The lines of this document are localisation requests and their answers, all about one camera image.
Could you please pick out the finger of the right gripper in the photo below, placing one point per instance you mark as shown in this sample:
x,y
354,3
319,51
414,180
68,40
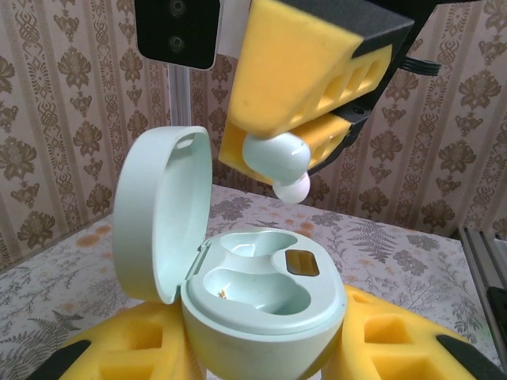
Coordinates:
x,y
332,134
293,71

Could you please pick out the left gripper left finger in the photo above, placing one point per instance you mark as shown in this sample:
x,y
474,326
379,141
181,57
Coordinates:
x,y
130,344

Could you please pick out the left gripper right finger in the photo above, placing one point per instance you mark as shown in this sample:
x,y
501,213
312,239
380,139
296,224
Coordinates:
x,y
396,348

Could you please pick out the mint earbud charging case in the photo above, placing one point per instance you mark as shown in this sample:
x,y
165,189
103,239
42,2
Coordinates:
x,y
257,328

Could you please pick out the aluminium frame post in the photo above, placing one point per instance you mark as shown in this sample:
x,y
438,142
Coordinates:
x,y
180,99

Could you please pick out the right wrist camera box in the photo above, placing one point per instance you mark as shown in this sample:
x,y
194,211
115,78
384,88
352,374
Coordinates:
x,y
178,35

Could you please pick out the aluminium table edge rail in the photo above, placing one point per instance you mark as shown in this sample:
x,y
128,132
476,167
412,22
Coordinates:
x,y
475,253

